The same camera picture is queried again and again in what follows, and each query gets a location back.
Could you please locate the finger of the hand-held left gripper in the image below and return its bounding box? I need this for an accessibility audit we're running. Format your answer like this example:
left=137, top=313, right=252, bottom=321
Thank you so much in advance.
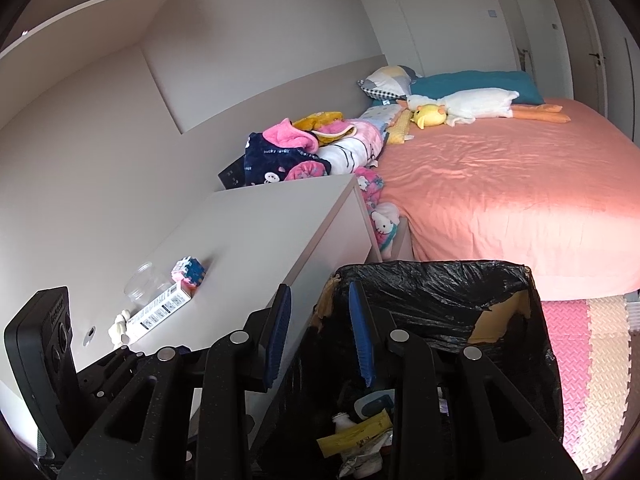
left=76, top=347, right=151, bottom=403

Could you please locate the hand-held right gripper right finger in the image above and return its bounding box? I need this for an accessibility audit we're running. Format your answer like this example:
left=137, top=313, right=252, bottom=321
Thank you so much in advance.
left=348, top=281, right=583, bottom=480

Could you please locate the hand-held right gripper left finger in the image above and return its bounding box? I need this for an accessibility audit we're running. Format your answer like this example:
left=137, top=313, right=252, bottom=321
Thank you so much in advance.
left=60, top=284, right=292, bottom=480

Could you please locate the light blue plastic package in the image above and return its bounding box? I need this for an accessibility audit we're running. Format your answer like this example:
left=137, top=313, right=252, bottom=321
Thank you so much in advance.
left=354, top=392, right=396, bottom=421

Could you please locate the cardboard bin with black bag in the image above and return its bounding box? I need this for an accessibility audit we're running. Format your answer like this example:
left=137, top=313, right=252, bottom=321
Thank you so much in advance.
left=312, top=259, right=566, bottom=480

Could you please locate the yellow wrapper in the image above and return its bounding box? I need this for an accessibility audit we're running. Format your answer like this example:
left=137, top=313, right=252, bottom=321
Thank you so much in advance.
left=316, top=408, right=393, bottom=448

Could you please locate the white snack wrapper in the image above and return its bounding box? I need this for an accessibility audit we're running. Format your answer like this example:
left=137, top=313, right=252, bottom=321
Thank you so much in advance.
left=337, top=446, right=392, bottom=480

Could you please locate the white crumpled tissue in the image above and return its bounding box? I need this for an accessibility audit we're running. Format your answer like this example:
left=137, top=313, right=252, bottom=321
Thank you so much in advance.
left=109, top=312, right=132, bottom=348

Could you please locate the white cardboard medicine box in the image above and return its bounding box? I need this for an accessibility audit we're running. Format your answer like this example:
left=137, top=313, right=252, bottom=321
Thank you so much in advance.
left=126, top=282, right=193, bottom=342

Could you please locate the clear plastic jar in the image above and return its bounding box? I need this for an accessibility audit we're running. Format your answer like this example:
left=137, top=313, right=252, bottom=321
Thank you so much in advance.
left=123, top=261, right=173, bottom=306

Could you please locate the pink blue toy cube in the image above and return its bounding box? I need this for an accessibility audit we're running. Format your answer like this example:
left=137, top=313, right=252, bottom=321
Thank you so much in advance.
left=171, top=256, right=207, bottom=288

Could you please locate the white desk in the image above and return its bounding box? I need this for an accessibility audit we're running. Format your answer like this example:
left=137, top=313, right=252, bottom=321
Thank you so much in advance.
left=75, top=174, right=385, bottom=461

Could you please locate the pink cat print blanket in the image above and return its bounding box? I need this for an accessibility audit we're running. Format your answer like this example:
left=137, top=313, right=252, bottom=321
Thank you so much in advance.
left=354, top=167, right=401, bottom=261

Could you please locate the dark box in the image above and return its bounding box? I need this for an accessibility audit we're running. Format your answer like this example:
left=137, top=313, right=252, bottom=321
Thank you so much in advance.
left=217, top=156, right=247, bottom=191

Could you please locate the navy printed blanket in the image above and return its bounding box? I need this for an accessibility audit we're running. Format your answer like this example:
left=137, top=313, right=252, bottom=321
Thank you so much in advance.
left=243, top=131, right=332, bottom=187

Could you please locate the pink white printed blanket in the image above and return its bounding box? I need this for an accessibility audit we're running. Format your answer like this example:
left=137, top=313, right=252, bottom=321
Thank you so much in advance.
left=315, top=105, right=396, bottom=171

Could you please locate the pink fleece garment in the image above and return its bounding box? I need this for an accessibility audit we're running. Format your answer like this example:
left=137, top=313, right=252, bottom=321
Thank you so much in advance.
left=263, top=118, right=326, bottom=181

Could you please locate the bed with pink sheet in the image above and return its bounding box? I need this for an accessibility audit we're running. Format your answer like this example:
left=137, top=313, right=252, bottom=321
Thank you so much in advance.
left=377, top=97, right=640, bottom=306

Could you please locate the pale yellow long pillow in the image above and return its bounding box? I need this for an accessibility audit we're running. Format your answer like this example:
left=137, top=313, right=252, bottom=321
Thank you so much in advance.
left=386, top=109, right=415, bottom=147

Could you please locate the yellow cloth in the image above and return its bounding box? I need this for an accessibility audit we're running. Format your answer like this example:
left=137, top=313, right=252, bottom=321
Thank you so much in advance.
left=291, top=111, right=357, bottom=143

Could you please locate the pink cream foam floor mat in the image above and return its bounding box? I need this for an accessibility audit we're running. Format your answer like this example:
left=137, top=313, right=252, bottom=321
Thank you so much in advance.
left=540, top=292, right=640, bottom=473

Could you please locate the yellow duck plush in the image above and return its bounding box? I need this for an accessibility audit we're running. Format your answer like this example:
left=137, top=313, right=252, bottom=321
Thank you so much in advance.
left=410, top=103, right=447, bottom=130

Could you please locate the checkered patchwork pillow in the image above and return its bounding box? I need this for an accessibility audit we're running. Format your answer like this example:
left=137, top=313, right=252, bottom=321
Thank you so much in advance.
left=356, top=65, right=421, bottom=102

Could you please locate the white goose plush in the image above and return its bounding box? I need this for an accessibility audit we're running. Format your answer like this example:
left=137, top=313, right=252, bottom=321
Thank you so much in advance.
left=397, top=87, right=572, bottom=128

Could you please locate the teal pillow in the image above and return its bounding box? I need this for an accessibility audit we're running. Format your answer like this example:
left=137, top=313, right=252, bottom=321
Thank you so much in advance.
left=410, top=70, right=545, bottom=106

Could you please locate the white room door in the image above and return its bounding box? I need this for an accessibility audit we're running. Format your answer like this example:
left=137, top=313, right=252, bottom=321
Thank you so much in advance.
left=567, top=0, right=613, bottom=116

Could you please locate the white wall shelf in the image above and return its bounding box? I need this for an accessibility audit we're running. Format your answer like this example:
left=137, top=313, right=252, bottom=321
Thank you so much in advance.
left=0, top=0, right=180, bottom=61

